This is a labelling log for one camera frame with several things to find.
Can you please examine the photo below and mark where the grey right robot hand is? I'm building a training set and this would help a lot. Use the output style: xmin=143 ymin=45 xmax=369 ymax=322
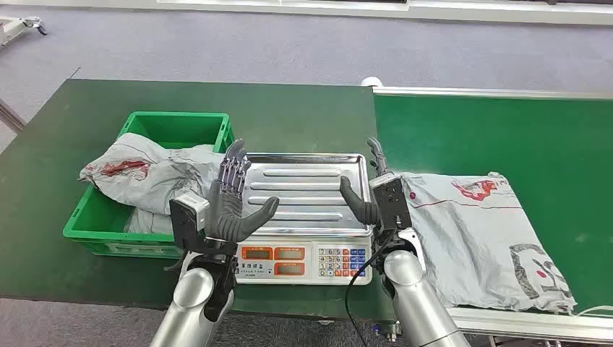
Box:
xmin=339 ymin=137 xmax=391 ymax=227

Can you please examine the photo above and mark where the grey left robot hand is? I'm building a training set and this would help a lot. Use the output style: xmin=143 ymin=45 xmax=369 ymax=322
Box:
xmin=205 ymin=139 xmax=280 ymax=244

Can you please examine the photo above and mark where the grey mailer package red print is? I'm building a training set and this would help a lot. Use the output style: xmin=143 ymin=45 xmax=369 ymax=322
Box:
xmin=400 ymin=171 xmax=578 ymax=316

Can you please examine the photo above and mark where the thin white plastic strip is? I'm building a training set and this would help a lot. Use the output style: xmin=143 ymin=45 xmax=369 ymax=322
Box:
xmin=573 ymin=305 xmax=613 ymax=318

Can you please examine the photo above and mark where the crumpled grey mailer package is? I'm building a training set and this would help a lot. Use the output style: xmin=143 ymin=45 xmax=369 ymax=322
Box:
xmin=77 ymin=132 xmax=228 ymax=216

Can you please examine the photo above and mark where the flat grey mailer package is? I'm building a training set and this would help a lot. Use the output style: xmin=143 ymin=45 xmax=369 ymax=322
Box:
xmin=125 ymin=208 xmax=176 ymax=236

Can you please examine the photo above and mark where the green plastic basket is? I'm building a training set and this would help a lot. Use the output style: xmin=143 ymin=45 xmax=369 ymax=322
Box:
xmin=62 ymin=111 xmax=236 ymax=260

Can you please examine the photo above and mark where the electronic scale with steel tray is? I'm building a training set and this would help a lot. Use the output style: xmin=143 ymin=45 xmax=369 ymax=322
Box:
xmin=228 ymin=153 xmax=374 ymax=286

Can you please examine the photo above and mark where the green conveyor belt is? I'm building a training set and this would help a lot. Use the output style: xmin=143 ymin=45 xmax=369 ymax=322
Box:
xmin=361 ymin=76 xmax=613 ymax=341

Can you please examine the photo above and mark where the grey metal bar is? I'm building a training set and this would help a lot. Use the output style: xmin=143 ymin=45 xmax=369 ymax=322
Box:
xmin=0 ymin=98 xmax=26 ymax=132

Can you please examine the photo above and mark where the white wheeled cart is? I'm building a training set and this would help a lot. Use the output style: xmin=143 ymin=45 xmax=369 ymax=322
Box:
xmin=0 ymin=15 xmax=49 ymax=48

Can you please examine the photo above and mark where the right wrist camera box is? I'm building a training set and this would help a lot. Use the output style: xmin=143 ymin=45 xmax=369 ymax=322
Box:
xmin=369 ymin=172 xmax=413 ymax=231

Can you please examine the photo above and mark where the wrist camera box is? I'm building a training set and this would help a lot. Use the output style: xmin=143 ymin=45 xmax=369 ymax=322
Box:
xmin=369 ymin=172 xmax=413 ymax=231
xmin=168 ymin=192 xmax=210 ymax=251

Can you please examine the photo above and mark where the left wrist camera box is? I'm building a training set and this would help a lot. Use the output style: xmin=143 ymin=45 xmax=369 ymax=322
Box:
xmin=168 ymin=192 xmax=210 ymax=251

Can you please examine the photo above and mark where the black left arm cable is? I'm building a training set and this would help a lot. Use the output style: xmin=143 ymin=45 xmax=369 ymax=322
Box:
xmin=164 ymin=249 xmax=192 ymax=275

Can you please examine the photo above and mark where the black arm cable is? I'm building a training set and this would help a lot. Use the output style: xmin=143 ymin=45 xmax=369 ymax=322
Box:
xmin=344 ymin=228 xmax=398 ymax=347
xmin=164 ymin=249 xmax=192 ymax=275

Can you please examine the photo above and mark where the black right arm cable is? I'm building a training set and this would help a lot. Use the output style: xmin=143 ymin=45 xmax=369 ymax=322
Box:
xmin=344 ymin=228 xmax=398 ymax=347

